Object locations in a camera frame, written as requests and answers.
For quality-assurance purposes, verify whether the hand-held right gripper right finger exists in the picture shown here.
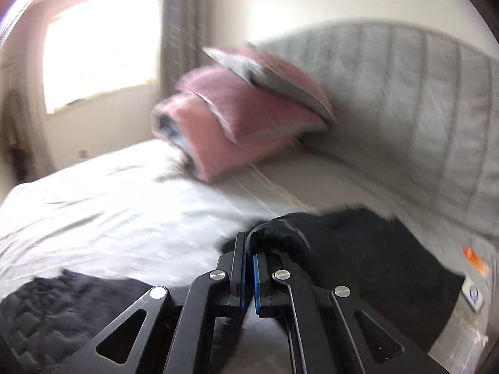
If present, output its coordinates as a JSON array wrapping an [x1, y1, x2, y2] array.
[[253, 252, 441, 374]]

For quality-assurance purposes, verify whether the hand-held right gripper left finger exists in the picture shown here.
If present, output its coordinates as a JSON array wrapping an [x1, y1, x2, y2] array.
[[51, 232, 249, 374]]

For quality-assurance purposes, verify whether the black fleece garment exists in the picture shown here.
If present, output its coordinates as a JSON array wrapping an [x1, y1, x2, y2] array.
[[220, 208, 466, 355]]

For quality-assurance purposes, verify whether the folded pink duvet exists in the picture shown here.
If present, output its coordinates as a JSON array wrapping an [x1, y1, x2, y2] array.
[[151, 93, 297, 184]]

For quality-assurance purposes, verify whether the bed with white bedspread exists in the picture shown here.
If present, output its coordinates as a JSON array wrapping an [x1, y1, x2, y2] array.
[[0, 138, 488, 374]]

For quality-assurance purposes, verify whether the pink and grey pillow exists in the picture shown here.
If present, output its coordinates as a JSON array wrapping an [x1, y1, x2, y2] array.
[[202, 45, 338, 124]]

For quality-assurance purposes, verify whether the orange tag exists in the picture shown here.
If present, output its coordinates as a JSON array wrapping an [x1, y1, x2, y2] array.
[[463, 245, 490, 278]]

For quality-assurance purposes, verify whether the grey padded headboard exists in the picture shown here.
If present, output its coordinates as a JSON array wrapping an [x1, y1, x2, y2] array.
[[249, 17, 499, 363]]

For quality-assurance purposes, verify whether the grey patterned curtain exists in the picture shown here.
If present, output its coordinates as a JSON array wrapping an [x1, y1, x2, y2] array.
[[161, 0, 214, 86]]

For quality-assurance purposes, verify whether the window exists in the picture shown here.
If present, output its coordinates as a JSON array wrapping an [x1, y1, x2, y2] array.
[[42, 0, 163, 116]]

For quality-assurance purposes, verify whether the beige tied curtain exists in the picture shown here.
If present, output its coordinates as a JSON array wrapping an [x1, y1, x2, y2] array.
[[0, 88, 30, 182]]

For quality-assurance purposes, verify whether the white switch box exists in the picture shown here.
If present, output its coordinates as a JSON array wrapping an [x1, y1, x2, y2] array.
[[461, 284, 486, 313]]

